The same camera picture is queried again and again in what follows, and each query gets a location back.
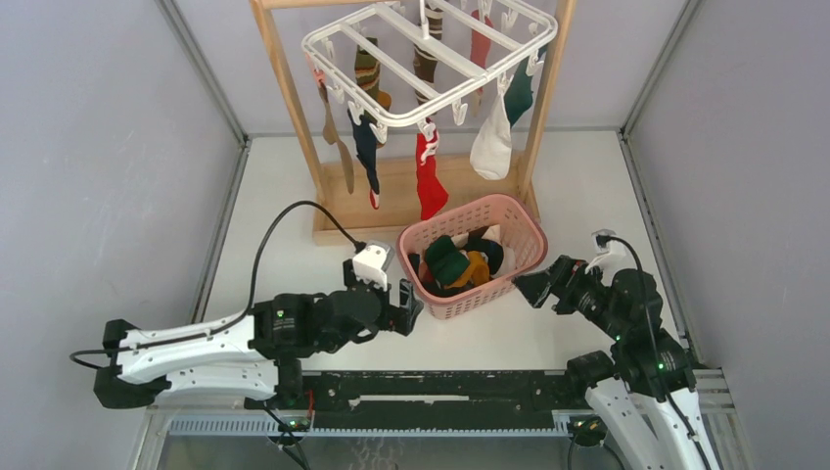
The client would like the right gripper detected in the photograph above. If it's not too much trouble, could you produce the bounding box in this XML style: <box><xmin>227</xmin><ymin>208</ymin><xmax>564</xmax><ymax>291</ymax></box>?
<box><xmin>512</xmin><ymin>253</ymin><xmax>626</xmax><ymax>340</ymax></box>

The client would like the red santa sock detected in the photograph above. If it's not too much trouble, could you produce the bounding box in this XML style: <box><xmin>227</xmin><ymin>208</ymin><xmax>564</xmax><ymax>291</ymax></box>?
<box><xmin>415</xmin><ymin>130</ymin><xmax>449</xmax><ymax>220</ymax></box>

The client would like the dark green sock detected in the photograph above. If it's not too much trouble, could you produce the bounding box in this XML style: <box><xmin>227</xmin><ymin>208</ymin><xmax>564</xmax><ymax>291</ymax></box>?
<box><xmin>503</xmin><ymin>58</ymin><xmax>533</xmax><ymax>127</ymax></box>

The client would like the white plastic clip hanger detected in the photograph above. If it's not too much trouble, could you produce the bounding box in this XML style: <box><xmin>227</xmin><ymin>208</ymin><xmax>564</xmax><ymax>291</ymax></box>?
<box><xmin>301</xmin><ymin>1</ymin><xmax>559</xmax><ymax>144</ymax></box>

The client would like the olive orange striped sock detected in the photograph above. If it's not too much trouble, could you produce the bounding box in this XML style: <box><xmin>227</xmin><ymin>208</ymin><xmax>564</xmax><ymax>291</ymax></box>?
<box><xmin>354</xmin><ymin>47</ymin><xmax>392</xmax><ymax>111</ymax></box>

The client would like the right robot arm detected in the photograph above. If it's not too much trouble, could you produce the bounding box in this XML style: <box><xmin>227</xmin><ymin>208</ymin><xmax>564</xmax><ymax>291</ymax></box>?
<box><xmin>513</xmin><ymin>256</ymin><xmax>719</xmax><ymax>469</ymax></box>

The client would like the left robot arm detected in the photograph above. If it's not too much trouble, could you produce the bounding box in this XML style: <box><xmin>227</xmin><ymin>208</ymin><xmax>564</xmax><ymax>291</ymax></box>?
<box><xmin>93</xmin><ymin>260</ymin><xmax>423</xmax><ymax>409</ymax></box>

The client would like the pink laundry basket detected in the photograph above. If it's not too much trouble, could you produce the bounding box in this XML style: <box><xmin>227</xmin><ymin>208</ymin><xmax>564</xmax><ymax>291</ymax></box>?
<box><xmin>397</xmin><ymin>194</ymin><xmax>547</xmax><ymax>320</ymax></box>

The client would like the green sock in basket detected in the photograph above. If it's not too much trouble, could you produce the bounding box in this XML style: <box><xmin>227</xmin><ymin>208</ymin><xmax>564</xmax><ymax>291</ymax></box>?
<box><xmin>424</xmin><ymin>235</ymin><xmax>471</xmax><ymax>288</ymax></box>

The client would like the mustard yellow sock in basket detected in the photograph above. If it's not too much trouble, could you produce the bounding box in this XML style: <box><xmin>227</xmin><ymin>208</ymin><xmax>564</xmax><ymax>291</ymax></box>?
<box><xmin>447</xmin><ymin>251</ymin><xmax>491</xmax><ymax>289</ymax></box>

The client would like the navy blue sock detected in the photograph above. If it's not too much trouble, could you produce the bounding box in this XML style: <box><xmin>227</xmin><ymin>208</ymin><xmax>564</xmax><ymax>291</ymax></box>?
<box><xmin>347</xmin><ymin>111</ymin><xmax>381</xmax><ymax>210</ymax></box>

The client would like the tan brown sock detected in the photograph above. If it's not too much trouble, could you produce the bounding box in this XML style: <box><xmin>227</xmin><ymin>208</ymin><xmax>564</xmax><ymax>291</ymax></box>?
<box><xmin>317</xmin><ymin>81</ymin><xmax>354</xmax><ymax>194</ymax></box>

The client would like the red sock with face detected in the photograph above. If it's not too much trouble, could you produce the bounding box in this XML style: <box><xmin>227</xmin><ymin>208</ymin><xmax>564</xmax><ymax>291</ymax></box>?
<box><xmin>470</xmin><ymin>10</ymin><xmax>492</xmax><ymax>117</ymax></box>

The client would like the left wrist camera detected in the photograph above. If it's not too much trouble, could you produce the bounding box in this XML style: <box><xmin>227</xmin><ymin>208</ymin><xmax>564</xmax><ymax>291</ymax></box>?
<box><xmin>351</xmin><ymin>241</ymin><xmax>394</xmax><ymax>291</ymax></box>

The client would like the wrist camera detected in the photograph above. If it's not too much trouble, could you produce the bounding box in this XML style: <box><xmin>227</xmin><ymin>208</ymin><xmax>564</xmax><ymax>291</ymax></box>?
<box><xmin>351</xmin><ymin>241</ymin><xmax>394</xmax><ymax>291</ymax></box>
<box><xmin>585</xmin><ymin>229</ymin><xmax>627</xmax><ymax>273</ymax></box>

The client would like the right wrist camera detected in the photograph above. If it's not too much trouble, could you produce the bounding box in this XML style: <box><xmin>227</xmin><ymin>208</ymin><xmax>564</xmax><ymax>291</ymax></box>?
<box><xmin>585</xmin><ymin>229</ymin><xmax>627</xmax><ymax>273</ymax></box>

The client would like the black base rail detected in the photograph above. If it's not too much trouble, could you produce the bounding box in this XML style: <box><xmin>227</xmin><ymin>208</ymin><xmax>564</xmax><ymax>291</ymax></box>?
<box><xmin>243</xmin><ymin>369</ymin><xmax>633</xmax><ymax>432</ymax></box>

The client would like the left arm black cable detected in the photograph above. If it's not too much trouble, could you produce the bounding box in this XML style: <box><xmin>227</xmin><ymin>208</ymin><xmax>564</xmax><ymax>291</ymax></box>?
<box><xmin>69</xmin><ymin>200</ymin><xmax>368</xmax><ymax>372</ymax></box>

